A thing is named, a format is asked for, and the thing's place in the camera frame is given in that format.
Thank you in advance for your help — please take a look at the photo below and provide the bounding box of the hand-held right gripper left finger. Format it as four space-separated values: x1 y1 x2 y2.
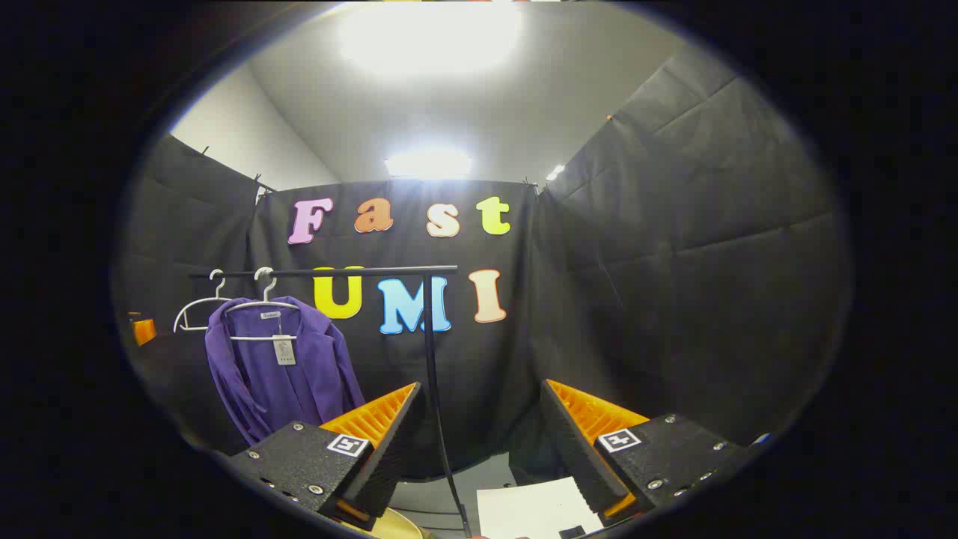
225 382 424 532

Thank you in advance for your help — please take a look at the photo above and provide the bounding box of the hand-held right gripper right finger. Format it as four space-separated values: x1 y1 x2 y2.
540 379 755 525

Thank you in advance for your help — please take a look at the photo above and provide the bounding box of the pale yellow laundry hamper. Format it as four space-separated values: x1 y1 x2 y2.
352 505 429 539

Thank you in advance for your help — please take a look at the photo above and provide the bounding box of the purple knit cardigan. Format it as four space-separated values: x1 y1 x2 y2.
205 296 366 447

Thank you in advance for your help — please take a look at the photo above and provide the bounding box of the white plastic hanger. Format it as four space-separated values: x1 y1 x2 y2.
173 269 234 335
223 267 302 342

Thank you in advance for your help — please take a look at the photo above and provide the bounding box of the black metal clothes rack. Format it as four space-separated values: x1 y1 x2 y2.
189 265 474 538

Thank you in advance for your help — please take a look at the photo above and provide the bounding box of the white paper sheet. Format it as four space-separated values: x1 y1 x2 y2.
477 477 605 539

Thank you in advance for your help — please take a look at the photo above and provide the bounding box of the black backdrop cloth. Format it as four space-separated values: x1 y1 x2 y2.
112 45 854 480

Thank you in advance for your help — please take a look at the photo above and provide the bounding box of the ceiling light panel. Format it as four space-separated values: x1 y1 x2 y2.
385 150 473 180
338 0 525 77

